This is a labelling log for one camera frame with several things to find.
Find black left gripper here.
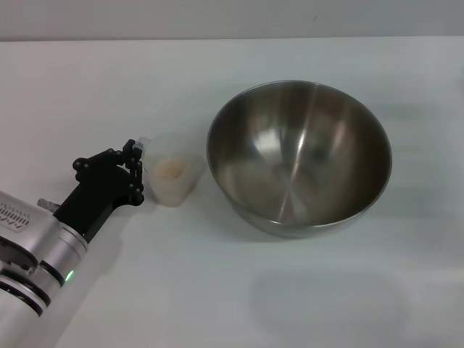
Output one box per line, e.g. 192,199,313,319
53,138,146,244

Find white rice grains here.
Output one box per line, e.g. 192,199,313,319
151,158,190,204

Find clear plastic measuring cup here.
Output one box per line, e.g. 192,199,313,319
136,133,206,208

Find stainless steel mixing bowl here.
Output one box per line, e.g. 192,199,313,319
206,80,394,239

